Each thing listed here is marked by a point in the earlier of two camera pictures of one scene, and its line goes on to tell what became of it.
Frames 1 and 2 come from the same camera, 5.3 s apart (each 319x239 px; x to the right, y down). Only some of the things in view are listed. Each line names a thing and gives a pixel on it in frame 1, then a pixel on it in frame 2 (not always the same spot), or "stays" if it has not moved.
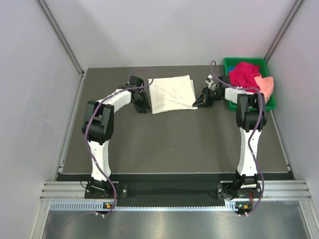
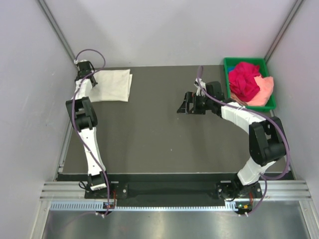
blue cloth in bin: (230, 68) stays
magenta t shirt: (242, 75) stays
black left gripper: (141, 108) → (94, 83)
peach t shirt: (266, 85) stays
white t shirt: (172, 93) → (112, 85)
